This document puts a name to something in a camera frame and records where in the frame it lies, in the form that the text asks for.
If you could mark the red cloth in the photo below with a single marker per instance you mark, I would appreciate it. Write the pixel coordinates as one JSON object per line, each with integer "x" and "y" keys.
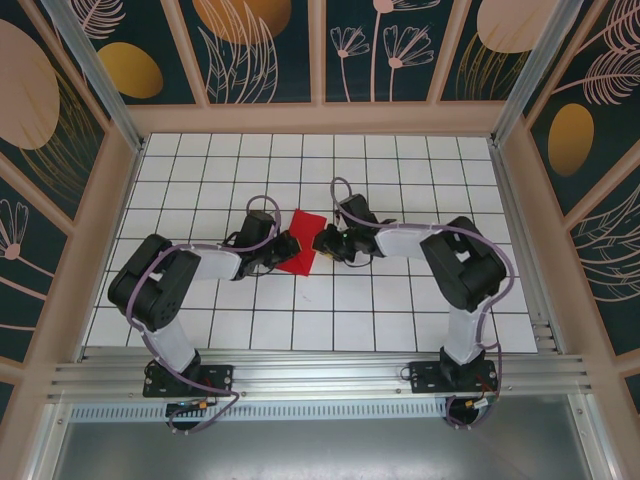
{"x": 305, "y": 230}

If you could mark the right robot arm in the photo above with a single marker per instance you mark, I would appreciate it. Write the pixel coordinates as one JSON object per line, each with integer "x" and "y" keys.
{"x": 462, "y": 265}

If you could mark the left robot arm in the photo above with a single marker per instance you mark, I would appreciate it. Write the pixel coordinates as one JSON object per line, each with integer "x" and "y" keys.
{"x": 155, "y": 285}

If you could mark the grey metal sheet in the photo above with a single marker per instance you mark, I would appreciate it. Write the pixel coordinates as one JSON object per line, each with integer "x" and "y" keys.
{"x": 320, "y": 450}

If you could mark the small circuit board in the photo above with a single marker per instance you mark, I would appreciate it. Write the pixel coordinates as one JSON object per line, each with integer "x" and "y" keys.
{"x": 187, "y": 406}

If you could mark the yellow power connector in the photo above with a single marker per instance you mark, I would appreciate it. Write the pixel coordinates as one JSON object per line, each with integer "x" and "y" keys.
{"x": 472, "y": 403}

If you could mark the feather and golden oval panel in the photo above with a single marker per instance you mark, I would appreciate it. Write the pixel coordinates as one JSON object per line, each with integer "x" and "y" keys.
{"x": 570, "y": 140}

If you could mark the pink disc and fronds panel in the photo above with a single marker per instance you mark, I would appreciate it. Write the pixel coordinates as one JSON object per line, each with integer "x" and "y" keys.
{"x": 500, "y": 25}

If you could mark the long aluminium frame rail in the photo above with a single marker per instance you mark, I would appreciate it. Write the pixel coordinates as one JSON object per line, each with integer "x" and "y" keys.
{"x": 320, "y": 370}

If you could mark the wall panel with flower drawings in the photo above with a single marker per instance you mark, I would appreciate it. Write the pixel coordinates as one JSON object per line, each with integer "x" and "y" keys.
{"x": 380, "y": 75}

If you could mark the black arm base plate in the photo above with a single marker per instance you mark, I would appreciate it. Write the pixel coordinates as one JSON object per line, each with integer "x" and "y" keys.
{"x": 220, "y": 375}
{"x": 425, "y": 377}

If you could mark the aluminium side rail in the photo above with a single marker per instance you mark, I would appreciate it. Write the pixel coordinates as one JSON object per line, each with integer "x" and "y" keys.
{"x": 521, "y": 235}

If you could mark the wall panel with golden oval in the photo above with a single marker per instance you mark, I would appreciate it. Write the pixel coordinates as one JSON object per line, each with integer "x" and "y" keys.
{"x": 130, "y": 70}

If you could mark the aluminium corner post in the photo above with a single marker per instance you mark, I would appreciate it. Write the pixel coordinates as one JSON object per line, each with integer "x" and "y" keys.
{"x": 105, "y": 85}
{"x": 534, "y": 75}

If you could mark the wall panel with leaf drawing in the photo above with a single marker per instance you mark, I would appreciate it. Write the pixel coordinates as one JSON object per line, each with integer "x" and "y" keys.
{"x": 240, "y": 20}

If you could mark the wall panel with single flower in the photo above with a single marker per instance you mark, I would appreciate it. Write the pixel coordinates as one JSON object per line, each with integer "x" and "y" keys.
{"x": 20, "y": 280}

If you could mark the wall panel with fern drawing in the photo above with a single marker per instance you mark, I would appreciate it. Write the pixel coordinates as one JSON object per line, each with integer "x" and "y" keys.
{"x": 610, "y": 260}

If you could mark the large pink disc wall panel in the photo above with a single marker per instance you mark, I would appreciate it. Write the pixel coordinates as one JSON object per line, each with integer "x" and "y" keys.
{"x": 30, "y": 100}

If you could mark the aluminium frame bar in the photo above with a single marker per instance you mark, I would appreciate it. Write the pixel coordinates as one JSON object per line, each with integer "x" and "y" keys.
{"x": 47, "y": 440}
{"x": 592, "y": 440}

